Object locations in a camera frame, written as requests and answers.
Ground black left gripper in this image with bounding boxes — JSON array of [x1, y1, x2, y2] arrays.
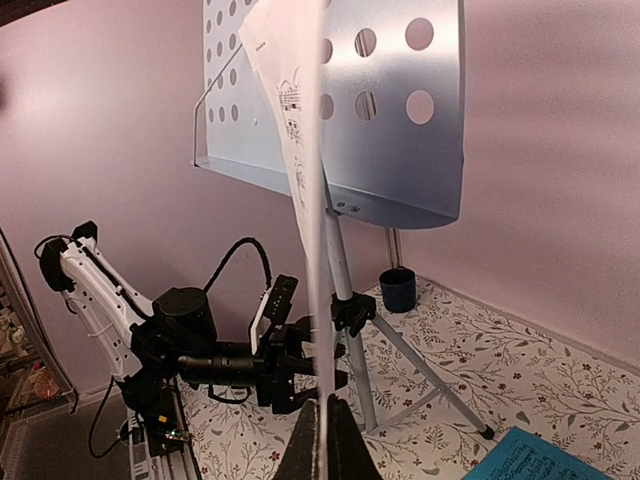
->
[[130, 287, 349, 414]]

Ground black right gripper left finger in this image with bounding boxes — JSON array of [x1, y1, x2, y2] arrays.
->
[[279, 400, 320, 480]]

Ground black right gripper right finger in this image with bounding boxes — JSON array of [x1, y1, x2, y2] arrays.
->
[[327, 394, 382, 480]]

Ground blue sheet music page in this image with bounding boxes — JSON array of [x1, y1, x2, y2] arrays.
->
[[463, 427, 609, 480]]

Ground white perforated music stand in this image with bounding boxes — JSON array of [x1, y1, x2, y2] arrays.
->
[[193, 1, 494, 439]]

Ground white sheet music page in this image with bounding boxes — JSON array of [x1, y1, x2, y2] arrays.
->
[[239, 1, 335, 479]]

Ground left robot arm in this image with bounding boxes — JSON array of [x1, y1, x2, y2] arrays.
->
[[34, 221, 319, 423]]

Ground dark blue cup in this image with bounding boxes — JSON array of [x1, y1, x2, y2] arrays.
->
[[379, 267, 417, 313]]

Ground floral table mat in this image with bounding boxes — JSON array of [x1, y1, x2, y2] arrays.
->
[[181, 280, 639, 479]]

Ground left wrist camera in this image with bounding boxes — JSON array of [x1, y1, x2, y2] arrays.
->
[[248, 275, 298, 355]]

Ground aluminium front rail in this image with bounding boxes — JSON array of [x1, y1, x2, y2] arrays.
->
[[127, 379, 202, 480]]

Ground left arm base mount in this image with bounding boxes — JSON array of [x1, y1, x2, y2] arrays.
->
[[116, 379, 193, 457]]

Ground left aluminium frame post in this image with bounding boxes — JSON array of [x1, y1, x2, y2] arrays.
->
[[385, 228, 403, 269]]

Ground black braided left cable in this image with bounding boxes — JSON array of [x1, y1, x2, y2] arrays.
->
[[202, 237, 274, 301]]

